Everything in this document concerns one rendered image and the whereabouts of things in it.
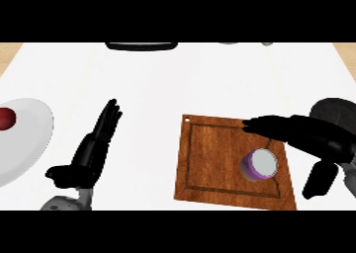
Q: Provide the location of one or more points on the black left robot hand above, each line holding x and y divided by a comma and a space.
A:
90, 155

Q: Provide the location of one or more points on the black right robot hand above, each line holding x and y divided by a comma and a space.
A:
312, 135

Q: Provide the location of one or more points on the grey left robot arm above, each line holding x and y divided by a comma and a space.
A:
71, 201

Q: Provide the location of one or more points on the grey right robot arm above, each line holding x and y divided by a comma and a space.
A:
355, 183

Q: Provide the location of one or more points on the dark grey pan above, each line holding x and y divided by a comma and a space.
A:
343, 113

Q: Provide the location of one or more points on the brown wooden cutting board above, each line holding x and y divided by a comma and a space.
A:
224, 164

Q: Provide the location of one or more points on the white plate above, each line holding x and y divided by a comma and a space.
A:
20, 145

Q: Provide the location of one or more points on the red tomato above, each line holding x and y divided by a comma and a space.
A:
3, 118

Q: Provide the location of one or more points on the small grey object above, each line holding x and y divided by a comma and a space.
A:
267, 43

